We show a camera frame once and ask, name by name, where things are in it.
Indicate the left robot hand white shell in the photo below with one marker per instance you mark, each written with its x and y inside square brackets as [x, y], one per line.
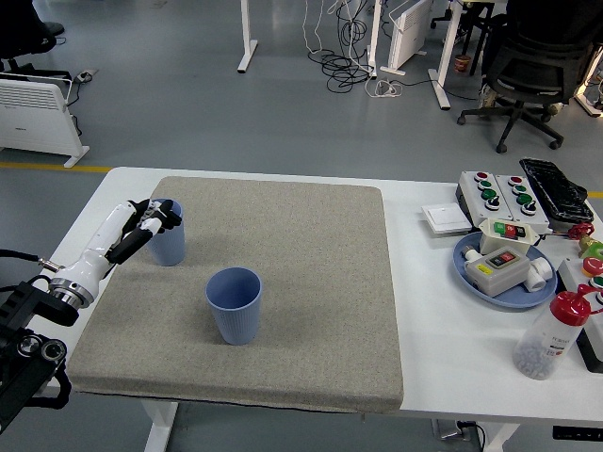
[101, 240]

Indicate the blue ribbed plastic cup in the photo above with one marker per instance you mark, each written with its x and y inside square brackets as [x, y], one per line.
[168, 249]
[235, 320]

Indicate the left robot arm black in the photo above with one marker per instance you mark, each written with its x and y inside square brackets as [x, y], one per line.
[28, 301]

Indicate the red paper cup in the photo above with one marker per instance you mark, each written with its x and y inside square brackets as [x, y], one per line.
[462, 63]

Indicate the white panel heater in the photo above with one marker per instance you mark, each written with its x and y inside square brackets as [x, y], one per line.
[410, 33]
[33, 122]

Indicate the grey floor socket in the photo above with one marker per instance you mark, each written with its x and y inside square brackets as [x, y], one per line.
[86, 74]

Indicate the grey-brown foam mat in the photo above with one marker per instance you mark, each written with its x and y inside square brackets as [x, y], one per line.
[282, 245]

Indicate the white table leg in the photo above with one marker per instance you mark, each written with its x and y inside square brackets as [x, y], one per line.
[501, 438]
[160, 424]

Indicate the white desk leg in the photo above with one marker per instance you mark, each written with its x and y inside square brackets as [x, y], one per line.
[445, 56]
[247, 42]
[374, 33]
[589, 103]

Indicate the white round plug fitting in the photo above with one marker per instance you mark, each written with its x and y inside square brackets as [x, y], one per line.
[468, 254]

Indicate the grey four-button control box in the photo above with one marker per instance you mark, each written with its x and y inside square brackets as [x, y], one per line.
[476, 188]
[511, 190]

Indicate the blue oval plate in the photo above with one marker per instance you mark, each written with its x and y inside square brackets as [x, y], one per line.
[513, 297]

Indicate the white pipe tee fitting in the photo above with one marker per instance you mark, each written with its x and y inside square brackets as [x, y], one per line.
[539, 275]

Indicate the clear bottle red cap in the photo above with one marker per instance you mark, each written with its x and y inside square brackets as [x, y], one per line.
[542, 343]

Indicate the black plastic-wrapped flat device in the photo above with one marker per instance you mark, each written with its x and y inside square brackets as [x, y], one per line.
[556, 188]

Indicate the black mesh office chair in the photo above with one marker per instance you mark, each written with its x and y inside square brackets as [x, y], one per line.
[537, 70]

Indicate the red valve handwheel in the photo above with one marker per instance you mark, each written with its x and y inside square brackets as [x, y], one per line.
[580, 231]

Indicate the brass valve green tag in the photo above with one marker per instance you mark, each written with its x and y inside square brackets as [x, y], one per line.
[591, 247]

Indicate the black table height controller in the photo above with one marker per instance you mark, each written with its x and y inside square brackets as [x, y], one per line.
[577, 432]

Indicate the white wall switch panel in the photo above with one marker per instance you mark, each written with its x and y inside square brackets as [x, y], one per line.
[445, 217]

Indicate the white switch box green red buttons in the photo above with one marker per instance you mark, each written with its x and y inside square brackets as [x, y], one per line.
[494, 240]

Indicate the grey switch box red button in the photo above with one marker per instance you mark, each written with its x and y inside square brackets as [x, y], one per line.
[499, 278]

